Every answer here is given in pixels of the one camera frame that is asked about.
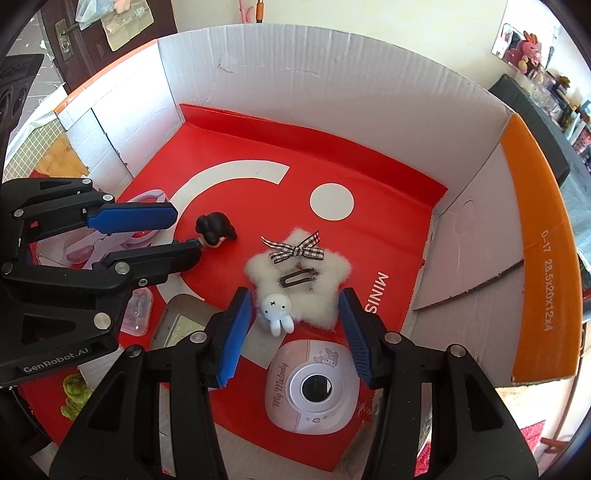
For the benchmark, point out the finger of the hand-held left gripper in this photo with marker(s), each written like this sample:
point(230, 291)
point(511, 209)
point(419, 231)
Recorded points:
point(157, 261)
point(134, 216)

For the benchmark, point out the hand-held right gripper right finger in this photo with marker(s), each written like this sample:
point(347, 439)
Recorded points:
point(355, 337)

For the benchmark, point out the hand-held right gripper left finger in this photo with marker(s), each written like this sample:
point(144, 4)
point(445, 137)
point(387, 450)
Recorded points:
point(235, 337)

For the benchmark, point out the large lavender plastic clip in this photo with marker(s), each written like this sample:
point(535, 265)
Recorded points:
point(147, 237)

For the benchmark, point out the green plush toy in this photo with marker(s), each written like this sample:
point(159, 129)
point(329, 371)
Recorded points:
point(76, 397)

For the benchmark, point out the small clear plastic box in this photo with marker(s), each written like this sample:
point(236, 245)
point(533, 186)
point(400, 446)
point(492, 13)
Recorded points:
point(137, 314)

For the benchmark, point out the brown rounded case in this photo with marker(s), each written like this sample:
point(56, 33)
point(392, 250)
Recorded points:
point(178, 318)

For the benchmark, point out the pink mini camera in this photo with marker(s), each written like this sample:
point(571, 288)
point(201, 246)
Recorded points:
point(318, 392)

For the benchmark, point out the black-haired doll figurine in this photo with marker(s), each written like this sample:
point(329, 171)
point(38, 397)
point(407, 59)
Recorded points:
point(214, 226)

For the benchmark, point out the orange cardboard box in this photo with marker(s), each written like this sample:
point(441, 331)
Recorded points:
point(323, 83)

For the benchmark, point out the red paper liner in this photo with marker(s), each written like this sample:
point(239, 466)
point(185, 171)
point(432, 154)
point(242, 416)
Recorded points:
point(369, 175)

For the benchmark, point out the dark brown door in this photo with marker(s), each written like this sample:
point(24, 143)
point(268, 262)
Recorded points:
point(87, 60)

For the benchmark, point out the clear plastic bag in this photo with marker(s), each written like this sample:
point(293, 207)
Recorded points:
point(94, 11)

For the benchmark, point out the peach plush toy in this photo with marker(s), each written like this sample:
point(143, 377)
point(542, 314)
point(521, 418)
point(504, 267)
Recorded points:
point(122, 5)

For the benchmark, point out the pink plastic hanger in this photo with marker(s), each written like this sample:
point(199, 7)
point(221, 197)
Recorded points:
point(244, 10)

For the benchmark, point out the grey orange mop pole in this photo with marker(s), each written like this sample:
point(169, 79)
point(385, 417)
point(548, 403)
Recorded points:
point(261, 10)

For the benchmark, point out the side table with blue cloth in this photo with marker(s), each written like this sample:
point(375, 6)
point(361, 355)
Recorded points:
point(535, 124)

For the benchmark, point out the group of bottles and cosmetics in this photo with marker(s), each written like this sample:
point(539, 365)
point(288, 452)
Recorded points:
point(568, 106)

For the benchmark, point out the pink rabbit plush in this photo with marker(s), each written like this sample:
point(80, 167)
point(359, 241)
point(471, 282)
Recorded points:
point(528, 50)

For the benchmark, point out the wall mirror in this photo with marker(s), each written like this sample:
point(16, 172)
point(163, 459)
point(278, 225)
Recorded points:
point(508, 32)

